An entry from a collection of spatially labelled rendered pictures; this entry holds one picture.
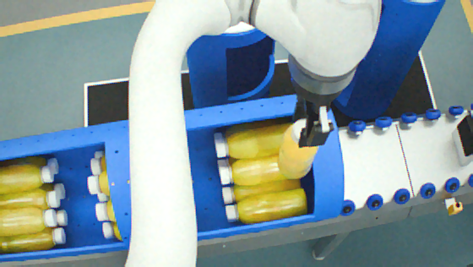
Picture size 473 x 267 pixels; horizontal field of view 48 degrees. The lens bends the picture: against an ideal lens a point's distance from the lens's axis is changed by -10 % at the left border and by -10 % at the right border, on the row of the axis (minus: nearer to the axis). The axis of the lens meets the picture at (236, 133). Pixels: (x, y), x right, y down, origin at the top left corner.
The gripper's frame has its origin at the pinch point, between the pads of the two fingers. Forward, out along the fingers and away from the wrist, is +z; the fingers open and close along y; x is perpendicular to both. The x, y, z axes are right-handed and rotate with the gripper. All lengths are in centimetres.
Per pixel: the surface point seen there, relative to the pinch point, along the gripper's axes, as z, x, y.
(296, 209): 38.1, -0.9, -5.0
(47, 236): 37, 57, -3
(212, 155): 46, 15, 13
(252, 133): 31.4, 6.3, 11.6
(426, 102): 130, -79, 50
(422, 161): 52, -39, 4
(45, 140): 24, 51, 15
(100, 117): 129, 58, 66
